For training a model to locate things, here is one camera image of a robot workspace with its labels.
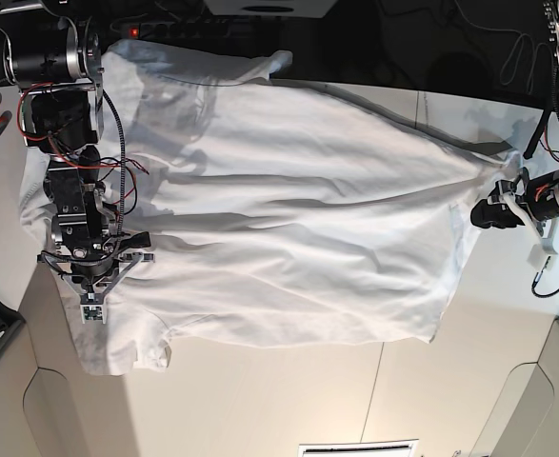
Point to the white t-shirt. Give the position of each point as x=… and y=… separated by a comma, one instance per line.
x=279, y=216

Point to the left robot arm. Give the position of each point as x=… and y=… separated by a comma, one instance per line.
x=551, y=10

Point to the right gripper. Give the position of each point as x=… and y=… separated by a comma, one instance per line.
x=93, y=284

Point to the white vent grille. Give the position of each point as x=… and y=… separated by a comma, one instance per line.
x=404, y=448

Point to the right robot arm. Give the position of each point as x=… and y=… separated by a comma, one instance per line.
x=55, y=61

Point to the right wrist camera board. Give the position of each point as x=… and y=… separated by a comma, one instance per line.
x=93, y=313

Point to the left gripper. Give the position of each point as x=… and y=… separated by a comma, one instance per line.
x=529, y=202

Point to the black power strip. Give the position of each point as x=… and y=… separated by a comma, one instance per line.
x=189, y=28

